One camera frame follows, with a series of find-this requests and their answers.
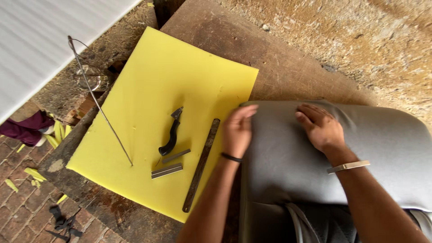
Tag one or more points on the person's left hand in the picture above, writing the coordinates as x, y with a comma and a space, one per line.
236, 133

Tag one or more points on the person's right hand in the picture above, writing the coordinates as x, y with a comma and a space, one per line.
322, 130

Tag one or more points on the person's left fingers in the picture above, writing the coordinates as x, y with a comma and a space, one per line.
249, 109

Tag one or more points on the grey upholstered seat cushion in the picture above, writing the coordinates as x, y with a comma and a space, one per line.
381, 152

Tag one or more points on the black wristband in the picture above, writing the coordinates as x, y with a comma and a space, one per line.
231, 157

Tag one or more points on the dark metal ruler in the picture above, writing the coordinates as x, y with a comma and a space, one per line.
201, 165

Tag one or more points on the small grey stone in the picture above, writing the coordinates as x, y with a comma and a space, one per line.
265, 27

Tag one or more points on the thin staple strip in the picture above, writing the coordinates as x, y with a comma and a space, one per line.
176, 156

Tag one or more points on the yellow foam sheet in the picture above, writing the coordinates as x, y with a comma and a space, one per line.
152, 84

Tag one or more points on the wide staple strip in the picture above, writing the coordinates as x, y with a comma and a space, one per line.
167, 170

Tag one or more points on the long metal upholstery needle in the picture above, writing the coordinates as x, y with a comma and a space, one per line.
117, 135

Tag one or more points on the person's grey clothing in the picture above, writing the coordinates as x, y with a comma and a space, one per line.
324, 222

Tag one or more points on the round clear glass dish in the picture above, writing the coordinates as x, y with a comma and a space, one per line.
96, 82

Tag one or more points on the brown wooden offcuts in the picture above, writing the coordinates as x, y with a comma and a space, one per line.
86, 106

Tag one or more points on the yellow foam scraps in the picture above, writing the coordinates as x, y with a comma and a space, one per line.
57, 132

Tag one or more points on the black fabric scrap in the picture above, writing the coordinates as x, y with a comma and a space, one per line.
63, 222

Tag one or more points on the white ribbed foam sheet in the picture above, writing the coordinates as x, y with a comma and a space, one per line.
40, 44

